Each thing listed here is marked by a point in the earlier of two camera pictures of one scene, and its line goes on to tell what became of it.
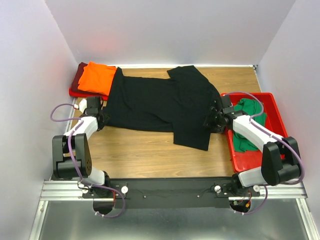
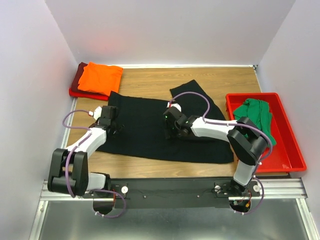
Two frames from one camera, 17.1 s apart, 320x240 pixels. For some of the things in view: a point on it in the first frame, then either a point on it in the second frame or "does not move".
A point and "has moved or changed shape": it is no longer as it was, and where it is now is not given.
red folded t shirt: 75,94 does not move
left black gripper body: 101,112 to 117,126
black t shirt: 180,104 has moved or changed shape
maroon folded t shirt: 79,73 does not move
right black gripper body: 213,120 to 173,130
